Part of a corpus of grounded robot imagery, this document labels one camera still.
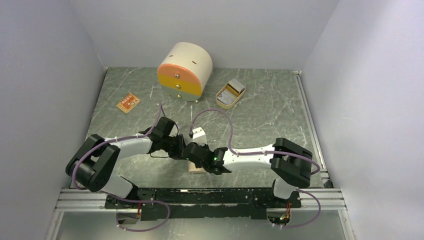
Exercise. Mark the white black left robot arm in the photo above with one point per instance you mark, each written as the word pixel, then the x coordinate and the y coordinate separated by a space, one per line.
pixel 93 164

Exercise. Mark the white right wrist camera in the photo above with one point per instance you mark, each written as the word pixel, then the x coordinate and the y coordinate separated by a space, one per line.
pixel 199 136

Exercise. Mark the beige leather card holder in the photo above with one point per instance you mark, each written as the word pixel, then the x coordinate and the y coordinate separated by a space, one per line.
pixel 192 169

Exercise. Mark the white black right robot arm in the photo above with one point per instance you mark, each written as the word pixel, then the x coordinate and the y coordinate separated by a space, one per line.
pixel 291 162

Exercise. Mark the stack of cards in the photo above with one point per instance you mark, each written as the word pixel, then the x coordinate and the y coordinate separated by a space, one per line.
pixel 231 92

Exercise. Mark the round pastel drawer cabinet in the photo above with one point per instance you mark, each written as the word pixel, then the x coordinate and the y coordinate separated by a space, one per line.
pixel 185 71

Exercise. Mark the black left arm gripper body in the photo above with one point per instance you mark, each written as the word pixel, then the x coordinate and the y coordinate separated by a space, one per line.
pixel 174 145

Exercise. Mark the orange patterned card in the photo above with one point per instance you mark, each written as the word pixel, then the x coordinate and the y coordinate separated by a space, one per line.
pixel 127 103

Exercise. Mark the beige oval card tray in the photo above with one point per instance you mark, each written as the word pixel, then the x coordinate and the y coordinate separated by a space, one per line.
pixel 230 94

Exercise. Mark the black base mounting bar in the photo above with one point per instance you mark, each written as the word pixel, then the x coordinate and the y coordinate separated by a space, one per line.
pixel 195 203

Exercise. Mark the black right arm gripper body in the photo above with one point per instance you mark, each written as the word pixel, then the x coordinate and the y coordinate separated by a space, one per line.
pixel 205 166

